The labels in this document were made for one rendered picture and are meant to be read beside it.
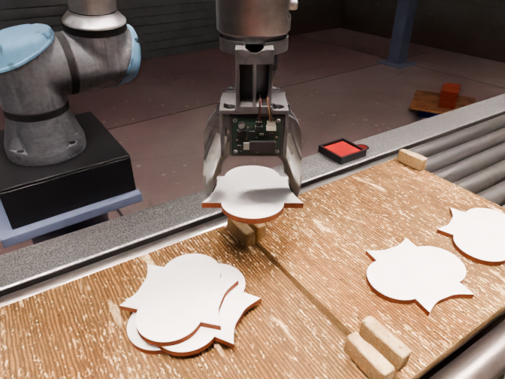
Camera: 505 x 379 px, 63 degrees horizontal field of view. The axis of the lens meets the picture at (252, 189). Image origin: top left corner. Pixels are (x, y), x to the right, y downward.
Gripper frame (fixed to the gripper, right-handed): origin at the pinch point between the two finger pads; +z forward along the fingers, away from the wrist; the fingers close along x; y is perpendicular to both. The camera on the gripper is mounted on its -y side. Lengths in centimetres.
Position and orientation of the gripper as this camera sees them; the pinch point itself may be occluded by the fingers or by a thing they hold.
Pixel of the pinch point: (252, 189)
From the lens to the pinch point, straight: 54.3
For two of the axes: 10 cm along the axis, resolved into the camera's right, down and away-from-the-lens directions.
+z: -0.1, 8.5, 5.3
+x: 10.0, 0.0, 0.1
